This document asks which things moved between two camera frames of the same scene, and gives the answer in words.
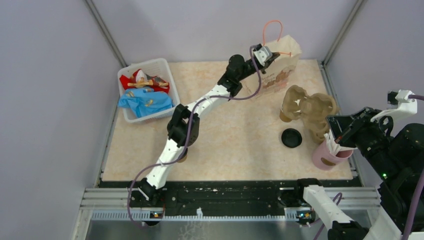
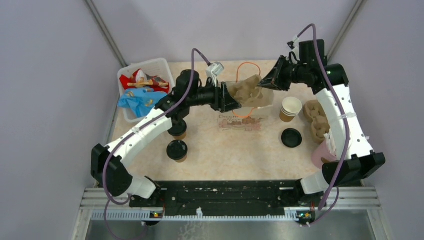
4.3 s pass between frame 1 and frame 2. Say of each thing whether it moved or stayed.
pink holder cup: stayed
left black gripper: moved
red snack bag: stayed
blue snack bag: stayed
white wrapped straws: stayed
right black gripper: moved
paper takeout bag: moved
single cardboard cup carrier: moved
